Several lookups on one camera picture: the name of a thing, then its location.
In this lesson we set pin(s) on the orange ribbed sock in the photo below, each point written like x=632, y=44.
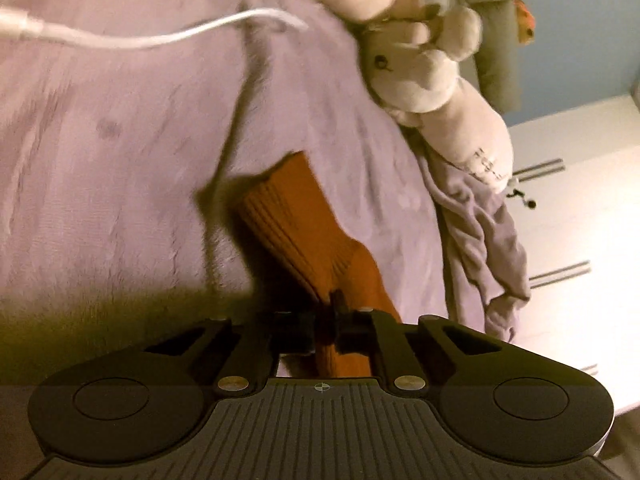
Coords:
x=300, y=230

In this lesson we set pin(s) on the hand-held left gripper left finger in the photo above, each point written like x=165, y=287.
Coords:
x=295, y=332

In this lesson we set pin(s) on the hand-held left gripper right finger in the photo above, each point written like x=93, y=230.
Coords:
x=352, y=330

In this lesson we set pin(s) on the white wardrobe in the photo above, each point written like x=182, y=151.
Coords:
x=590, y=220

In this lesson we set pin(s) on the purple bed cover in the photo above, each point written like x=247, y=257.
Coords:
x=125, y=185

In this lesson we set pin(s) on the dark wardrobe key pendant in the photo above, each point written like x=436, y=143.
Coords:
x=522, y=197

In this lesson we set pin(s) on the cream plush bunny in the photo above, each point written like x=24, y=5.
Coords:
x=425, y=85

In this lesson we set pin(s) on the green pillow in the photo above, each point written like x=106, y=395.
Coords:
x=492, y=35

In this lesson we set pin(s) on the crumpled purple blanket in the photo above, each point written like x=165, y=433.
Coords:
x=480, y=240

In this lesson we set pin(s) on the small orange toy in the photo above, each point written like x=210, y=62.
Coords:
x=525, y=20

